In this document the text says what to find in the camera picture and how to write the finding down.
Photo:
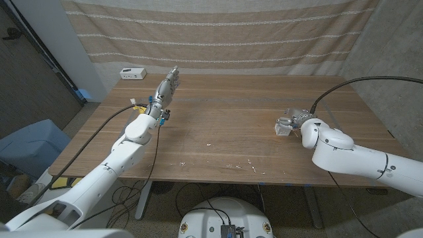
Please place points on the white robot chest plate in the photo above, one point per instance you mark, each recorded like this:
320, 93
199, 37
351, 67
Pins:
66, 234

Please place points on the white robot torso base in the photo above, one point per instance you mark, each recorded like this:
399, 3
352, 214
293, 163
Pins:
205, 221

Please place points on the white sneaker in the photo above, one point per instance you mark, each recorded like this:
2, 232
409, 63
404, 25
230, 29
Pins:
33, 193

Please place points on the blue-grey storage bin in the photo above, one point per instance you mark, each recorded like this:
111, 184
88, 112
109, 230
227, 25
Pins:
29, 145

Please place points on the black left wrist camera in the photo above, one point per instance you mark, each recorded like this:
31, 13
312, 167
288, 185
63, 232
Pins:
165, 116

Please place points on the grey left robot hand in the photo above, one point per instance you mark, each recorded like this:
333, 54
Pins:
165, 94

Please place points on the small white box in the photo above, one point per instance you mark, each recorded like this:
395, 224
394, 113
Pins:
282, 131

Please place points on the small light blue object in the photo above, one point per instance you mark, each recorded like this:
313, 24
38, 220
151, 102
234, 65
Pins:
85, 95

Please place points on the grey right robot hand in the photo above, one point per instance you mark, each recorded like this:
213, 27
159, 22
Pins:
299, 116

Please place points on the black door frame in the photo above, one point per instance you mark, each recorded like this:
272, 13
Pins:
54, 64

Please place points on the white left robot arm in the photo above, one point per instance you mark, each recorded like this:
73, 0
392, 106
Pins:
99, 178

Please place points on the dark round grille disc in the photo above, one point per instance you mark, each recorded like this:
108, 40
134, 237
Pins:
163, 187

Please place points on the white floor mat yellow print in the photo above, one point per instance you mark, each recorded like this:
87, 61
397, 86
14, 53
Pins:
66, 182

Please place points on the grey electronics module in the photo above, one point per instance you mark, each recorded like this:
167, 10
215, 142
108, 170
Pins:
228, 232

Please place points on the white power strip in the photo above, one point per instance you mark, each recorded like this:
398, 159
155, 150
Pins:
133, 73

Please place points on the beige striped backdrop cloth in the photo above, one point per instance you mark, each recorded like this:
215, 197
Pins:
215, 33

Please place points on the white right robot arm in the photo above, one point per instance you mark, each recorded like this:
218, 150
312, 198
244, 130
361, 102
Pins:
357, 158

